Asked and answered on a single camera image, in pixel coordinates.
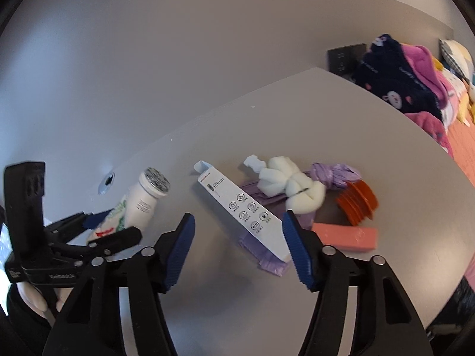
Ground white plastic bottle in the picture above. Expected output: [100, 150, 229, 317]
[87, 168, 171, 247]

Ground white foam piece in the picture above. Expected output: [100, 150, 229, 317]
[243, 154, 327, 216]

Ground person's left hand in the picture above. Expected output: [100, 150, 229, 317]
[17, 282, 72, 322]

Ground pink fleece garment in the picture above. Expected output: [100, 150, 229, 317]
[403, 44, 455, 156]

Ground checkered pillow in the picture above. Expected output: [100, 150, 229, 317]
[440, 39, 475, 82]

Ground dark wall outlet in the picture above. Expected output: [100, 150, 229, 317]
[327, 43, 368, 77]

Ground person's left forearm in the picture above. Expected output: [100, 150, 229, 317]
[0, 285, 56, 356]

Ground pink rectangular box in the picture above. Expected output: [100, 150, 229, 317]
[311, 222, 378, 252]

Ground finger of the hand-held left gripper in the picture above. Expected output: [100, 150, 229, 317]
[44, 209, 113, 244]
[56, 226, 144, 264]

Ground grey desk cable grommet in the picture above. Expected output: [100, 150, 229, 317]
[97, 172, 115, 195]

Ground purple plastic bag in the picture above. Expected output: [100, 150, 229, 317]
[237, 162, 362, 277]

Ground orange ribbed cap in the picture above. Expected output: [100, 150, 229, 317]
[336, 179, 379, 226]

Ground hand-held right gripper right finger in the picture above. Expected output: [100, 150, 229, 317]
[281, 210, 433, 356]

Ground pink bed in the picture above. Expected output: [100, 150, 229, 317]
[445, 120, 475, 188]

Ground long white cardboard box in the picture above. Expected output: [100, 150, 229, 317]
[195, 160, 294, 263]

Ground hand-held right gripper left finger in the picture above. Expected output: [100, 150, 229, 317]
[42, 212, 196, 356]

